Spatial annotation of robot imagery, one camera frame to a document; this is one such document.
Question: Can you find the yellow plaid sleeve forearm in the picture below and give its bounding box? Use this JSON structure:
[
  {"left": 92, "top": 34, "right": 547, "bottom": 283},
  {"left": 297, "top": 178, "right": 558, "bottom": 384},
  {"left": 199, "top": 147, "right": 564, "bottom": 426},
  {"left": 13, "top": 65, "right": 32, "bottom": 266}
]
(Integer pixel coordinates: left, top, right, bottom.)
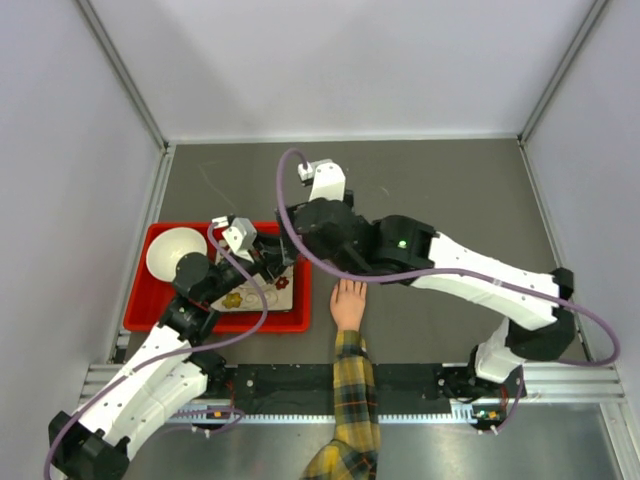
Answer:
[{"left": 301, "top": 331, "right": 381, "bottom": 479}]

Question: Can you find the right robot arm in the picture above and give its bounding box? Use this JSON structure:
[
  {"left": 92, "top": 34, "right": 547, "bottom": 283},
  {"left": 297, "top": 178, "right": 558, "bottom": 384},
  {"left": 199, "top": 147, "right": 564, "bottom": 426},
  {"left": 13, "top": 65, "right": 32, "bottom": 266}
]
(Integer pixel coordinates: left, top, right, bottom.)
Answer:
[{"left": 278, "top": 198, "right": 576, "bottom": 403}]

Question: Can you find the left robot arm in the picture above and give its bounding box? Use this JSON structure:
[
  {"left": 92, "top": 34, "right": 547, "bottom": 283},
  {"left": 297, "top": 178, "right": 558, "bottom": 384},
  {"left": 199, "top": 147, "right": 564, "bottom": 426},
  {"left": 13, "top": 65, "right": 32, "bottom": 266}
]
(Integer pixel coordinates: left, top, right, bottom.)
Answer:
[{"left": 43, "top": 218, "right": 297, "bottom": 479}]

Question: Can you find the mannequin hand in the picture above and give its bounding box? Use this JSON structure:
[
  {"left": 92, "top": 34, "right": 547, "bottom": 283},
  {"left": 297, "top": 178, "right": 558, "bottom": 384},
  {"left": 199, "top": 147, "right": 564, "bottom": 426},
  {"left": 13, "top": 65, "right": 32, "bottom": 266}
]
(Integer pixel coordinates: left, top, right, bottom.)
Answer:
[{"left": 330, "top": 279, "right": 367, "bottom": 331}]

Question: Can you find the floral square plate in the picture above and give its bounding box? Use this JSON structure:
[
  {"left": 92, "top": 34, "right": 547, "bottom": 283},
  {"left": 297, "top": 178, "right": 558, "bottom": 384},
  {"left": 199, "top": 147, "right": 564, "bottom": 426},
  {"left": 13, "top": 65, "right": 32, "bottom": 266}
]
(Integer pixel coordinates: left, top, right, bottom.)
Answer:
[{"left": 213, "top": 266, "right": 294, "bottom": 313}]

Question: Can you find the white bowl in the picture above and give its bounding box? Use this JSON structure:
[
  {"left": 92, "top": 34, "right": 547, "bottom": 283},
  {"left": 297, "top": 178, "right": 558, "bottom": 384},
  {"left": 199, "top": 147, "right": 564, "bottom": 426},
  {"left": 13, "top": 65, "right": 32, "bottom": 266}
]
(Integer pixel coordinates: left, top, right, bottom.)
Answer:
[{"left": 145, "top": 227, "right": 207, "bottom": 283}]

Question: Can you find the red plastic tray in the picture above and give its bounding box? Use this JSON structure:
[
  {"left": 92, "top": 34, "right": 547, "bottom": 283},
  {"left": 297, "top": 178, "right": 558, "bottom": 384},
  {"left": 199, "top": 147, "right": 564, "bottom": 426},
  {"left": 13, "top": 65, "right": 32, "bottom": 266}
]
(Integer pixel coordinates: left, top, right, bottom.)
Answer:
[{"left": 123, "top": 222, "right": 312, "bottom": 334}]

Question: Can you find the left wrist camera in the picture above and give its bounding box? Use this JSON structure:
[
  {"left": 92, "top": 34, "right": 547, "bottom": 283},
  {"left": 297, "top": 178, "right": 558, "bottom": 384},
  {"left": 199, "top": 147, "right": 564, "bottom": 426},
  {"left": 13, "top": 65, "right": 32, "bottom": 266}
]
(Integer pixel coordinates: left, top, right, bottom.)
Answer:
[{"left": 212, "top": 215, "right": 257, "bottom": 261}]

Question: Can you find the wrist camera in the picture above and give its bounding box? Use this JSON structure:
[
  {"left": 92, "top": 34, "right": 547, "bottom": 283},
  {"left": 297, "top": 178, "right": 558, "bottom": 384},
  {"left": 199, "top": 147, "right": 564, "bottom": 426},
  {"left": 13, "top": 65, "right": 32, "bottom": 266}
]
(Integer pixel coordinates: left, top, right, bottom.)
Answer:
[
  {"left": 212, "top": 215, "right": 257, "bottom": 261},
  {"left": 297, "top": 159, "right": 346, "bottom": 201}
]

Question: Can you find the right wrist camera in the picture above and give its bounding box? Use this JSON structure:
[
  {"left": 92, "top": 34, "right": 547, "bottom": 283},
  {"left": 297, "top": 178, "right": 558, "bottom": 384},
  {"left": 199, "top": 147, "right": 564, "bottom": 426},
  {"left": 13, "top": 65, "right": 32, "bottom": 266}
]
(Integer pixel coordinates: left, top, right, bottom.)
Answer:
[{"left": 297, "top": 159, "right": 346, "bottom": 201}]

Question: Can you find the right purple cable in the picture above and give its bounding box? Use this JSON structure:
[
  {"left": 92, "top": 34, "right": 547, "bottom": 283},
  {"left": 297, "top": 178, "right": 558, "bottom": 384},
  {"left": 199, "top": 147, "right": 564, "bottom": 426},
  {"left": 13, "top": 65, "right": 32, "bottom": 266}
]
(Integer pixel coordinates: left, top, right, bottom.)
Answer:
[{"left": 277, "top": 147, "right": 620, "bottom": 435}]

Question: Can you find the purple cable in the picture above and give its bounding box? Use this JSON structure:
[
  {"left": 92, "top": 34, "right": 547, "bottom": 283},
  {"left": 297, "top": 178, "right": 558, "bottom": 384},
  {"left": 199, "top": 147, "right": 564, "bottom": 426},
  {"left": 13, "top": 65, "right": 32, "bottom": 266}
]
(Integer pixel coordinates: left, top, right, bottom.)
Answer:
[
  {"left": 277, "top": 147, "right": 620, "bottom": 435},
  {"left": 43, "top": 222, "right": 269, "bottom": 480}
]

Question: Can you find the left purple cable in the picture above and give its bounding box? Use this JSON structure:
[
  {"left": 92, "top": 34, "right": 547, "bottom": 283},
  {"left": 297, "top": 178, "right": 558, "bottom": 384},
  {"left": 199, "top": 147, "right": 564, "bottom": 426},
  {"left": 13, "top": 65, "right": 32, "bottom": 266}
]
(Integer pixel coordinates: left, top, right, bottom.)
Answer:
[{"left": 43, "top": 222, "right": 269, "bottom": 480}]

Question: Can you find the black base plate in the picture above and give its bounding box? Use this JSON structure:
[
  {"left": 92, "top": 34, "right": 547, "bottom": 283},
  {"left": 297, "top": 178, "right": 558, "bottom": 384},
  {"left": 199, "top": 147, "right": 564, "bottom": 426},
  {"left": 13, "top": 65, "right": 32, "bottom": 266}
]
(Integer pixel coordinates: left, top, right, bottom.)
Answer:
[{"left": 195, "top": 363, "right": 519, "bottom": 415}]

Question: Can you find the aluminium frame rail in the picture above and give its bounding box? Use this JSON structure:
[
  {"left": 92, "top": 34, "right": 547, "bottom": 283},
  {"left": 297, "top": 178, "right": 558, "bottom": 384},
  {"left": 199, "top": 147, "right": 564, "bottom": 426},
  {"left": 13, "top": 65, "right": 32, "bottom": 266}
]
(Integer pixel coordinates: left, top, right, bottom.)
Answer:
[{"left": 79, "top": 360, "right": 627, "bottom": 426}]

